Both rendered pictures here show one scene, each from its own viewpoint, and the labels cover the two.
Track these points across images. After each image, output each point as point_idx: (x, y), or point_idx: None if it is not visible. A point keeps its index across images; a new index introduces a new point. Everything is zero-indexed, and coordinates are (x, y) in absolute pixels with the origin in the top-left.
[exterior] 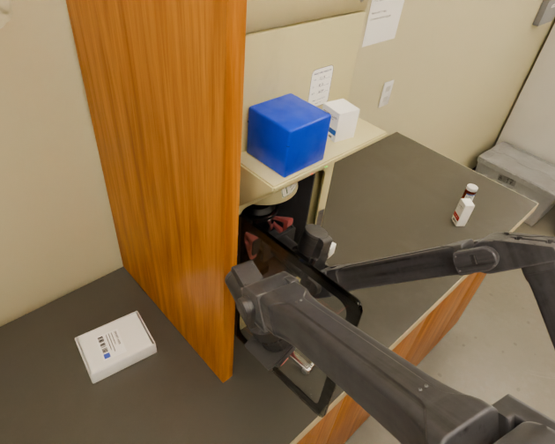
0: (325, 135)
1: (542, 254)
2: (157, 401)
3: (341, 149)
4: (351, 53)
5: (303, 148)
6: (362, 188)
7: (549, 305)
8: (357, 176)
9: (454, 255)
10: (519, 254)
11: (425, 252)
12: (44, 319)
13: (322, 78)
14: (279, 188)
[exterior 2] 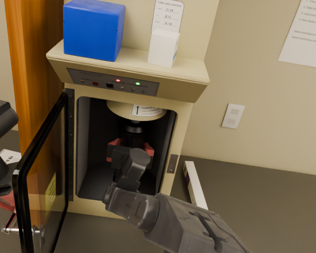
0: (112, 34)
1: (174, 236)
2: None
3: (143, 66)
4: (209, 0)
5: (83, 33)
6: (289, 200)
7: None
8: (295, 190)
9: (136, 196)
10: (165, 224)
11: (148, 195)
12: (12, 136)
13: (170, 11)
14: (52, 57)
